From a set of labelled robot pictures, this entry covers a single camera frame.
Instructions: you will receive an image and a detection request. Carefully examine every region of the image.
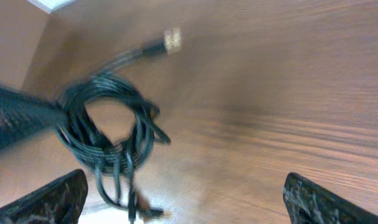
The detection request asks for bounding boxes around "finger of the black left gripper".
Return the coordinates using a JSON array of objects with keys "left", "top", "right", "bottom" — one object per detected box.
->
[{"left": 0, "top": 85, "right": 68, "bottom": 151}]

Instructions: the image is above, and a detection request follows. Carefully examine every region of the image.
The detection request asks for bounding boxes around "black usb cable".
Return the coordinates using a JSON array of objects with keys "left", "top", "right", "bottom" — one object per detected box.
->
[{"left": 53, "top": 27, "right": 182, "bottom": 224}]

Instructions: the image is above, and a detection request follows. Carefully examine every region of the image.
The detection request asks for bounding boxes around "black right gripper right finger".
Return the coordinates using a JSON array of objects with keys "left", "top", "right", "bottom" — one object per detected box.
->
[{"left": 283, "top": 172, "right": 378, "bottom": 224}]

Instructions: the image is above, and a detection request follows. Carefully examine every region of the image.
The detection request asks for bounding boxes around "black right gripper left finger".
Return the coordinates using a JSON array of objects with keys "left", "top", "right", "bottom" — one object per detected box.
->
[{"left": 0, "top": 169, "right": 88, "bottom": 224}]

